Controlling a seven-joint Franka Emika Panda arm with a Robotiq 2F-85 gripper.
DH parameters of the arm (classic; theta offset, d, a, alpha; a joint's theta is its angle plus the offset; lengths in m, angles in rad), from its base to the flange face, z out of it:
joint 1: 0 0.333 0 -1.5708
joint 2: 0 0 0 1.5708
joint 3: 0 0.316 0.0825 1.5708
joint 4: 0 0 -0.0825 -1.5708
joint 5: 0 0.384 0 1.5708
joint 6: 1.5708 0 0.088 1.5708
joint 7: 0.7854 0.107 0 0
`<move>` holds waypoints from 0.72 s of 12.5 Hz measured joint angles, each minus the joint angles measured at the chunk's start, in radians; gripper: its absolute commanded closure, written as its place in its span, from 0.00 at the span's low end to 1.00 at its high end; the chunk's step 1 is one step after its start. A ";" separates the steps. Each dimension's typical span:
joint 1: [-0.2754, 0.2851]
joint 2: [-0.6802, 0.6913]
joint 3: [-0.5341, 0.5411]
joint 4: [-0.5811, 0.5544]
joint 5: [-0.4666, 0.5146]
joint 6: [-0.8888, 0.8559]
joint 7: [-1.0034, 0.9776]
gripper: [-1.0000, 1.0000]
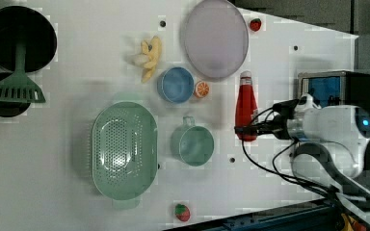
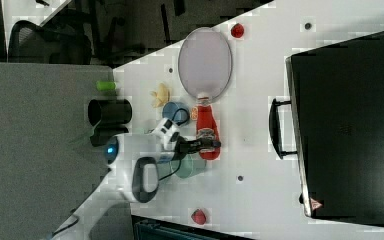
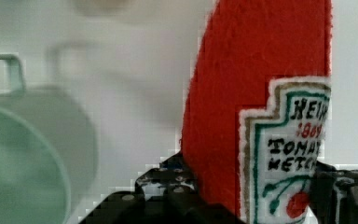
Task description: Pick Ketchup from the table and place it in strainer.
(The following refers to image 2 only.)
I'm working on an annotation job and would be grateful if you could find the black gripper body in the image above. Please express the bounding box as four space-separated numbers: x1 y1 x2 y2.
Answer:
175 137 197 156

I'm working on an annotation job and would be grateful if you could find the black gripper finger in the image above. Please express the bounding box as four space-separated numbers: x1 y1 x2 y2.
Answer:
197 129 216 137
193 139 221 152

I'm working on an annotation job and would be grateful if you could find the red plush ketchup bottle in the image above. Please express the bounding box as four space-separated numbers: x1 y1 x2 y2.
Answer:
196 95 221 161

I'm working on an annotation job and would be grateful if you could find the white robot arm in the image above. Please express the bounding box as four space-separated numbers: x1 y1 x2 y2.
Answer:
47 127 221 240

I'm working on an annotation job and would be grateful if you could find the green plastic mug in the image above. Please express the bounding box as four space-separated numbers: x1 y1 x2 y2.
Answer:
170 154 207 179

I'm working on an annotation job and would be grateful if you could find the blue plastic bowl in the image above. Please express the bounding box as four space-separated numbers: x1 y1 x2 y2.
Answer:
162 101 190 126

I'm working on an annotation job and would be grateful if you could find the plush peeled banana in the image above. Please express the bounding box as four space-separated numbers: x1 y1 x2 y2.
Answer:
151 83 170 108

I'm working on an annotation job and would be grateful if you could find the plush red strawberry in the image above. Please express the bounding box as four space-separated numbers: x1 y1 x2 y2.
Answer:
191 209 207 225

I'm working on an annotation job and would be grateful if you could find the lavender round plate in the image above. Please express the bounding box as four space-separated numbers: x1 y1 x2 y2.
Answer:
178 27 232 100

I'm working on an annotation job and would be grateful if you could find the black frying pan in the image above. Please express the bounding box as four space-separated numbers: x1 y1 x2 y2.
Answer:
87 99 132 126

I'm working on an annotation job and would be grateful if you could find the green slotted spatula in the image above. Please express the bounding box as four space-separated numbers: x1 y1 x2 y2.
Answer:
96 81 116 91

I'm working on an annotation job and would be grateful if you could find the small red plush tomato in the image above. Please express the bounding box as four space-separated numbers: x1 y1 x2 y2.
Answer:
231 23 244 38

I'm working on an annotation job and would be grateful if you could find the silver toaster oven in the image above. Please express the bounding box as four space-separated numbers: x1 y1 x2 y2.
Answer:
269 31 384 227

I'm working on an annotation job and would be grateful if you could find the black office chair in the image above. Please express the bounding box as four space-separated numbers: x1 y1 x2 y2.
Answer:
7 20 92 65

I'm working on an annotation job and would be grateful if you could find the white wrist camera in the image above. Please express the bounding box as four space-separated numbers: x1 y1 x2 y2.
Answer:
151 118 180 151

